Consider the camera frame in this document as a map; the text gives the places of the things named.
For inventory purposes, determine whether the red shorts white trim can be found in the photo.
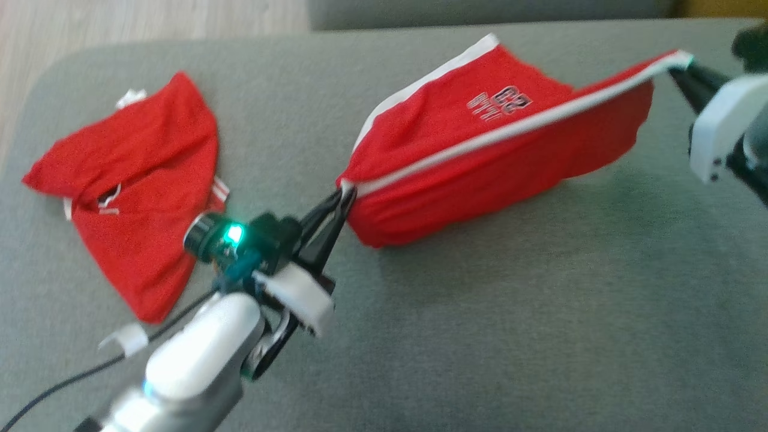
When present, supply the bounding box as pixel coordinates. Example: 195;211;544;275
336;33;694;248

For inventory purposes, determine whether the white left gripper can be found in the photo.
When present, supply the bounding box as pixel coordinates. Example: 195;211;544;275
255;188;359;338

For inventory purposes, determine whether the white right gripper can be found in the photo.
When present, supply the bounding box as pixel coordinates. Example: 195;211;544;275
668;59;768;184

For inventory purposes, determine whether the red white basketball jersey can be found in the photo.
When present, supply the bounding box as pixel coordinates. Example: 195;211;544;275
23;71;230;325

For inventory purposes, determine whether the grey sofa back cushion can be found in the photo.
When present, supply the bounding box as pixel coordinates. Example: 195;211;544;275
307;0;679;32

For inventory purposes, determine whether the grey sofa seat cushion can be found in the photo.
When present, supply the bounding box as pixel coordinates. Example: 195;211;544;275
0;18;768;432

